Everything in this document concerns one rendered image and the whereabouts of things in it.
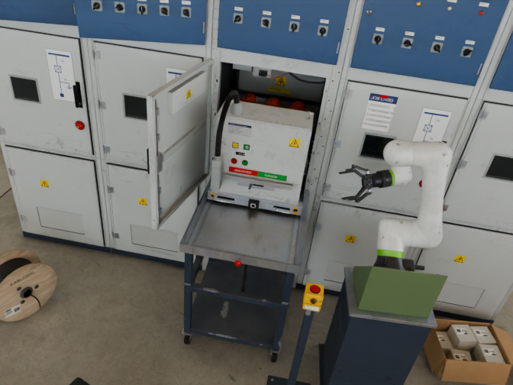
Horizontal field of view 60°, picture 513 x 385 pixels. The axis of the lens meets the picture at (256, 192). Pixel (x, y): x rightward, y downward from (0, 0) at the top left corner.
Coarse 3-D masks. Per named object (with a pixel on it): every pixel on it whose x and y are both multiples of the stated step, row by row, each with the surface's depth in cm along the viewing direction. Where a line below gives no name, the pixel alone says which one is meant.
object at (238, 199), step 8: (208, 192) 250; (224, 192) 250; (224, 200) 252; (232, 200) 251; (240, 200) 250; (248, 200) 249; (264, 200) 247; (264, 208) 250; (272, 208) 249; (280, 208) 248; (288, 208) 248
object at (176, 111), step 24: (192, 72) 218; (168, 96) 206; (192, 96) 225; (168, 120) 214; (192, 120) 240; (168, 144) 221; (192, 144) 249; (168, 168) 228; (192, 168) 259; (168, 192) 237; (168, 216) 239
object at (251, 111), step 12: (228, 108) 232; (252, 108) 235; (264, 108) 237; (276, 108) 238; (288, 108) 240; (216, 120) 226; (252, 120) 223; (264, 120) 225; (276, 120) 226; (288, 120) 228; (300, 120) 229; (312, 120) 231
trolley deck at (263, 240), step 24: (192, 216) 241; (216, 216) 244; (240, 216) 246; (264, 216) 248; (288, 216) 250; (216, 240) 228; (240, 240) 230; (264, 240) 231; (288, 240) 233; (264, 264) 221; (288, 264) 219
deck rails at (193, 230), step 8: (304, 192) 260; (208, 200) 255; (200, 208) 242; (208, 208) 249; (200, 216) 242; (296, 216) 251; (192, 224) 229; (200, 224) 236; (296, 224) 245; (192, 232) 230; (296, 232) 239; (192, 240) 225; (296, 240) 233; (296, 248) 225; (296, 256) 215
